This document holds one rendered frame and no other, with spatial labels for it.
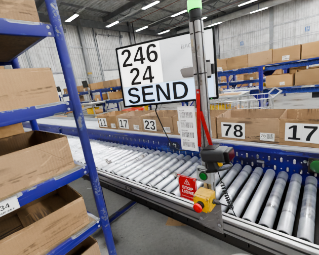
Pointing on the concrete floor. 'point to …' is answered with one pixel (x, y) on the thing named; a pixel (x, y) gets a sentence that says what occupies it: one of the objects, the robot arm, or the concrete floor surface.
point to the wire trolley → (251, 100)
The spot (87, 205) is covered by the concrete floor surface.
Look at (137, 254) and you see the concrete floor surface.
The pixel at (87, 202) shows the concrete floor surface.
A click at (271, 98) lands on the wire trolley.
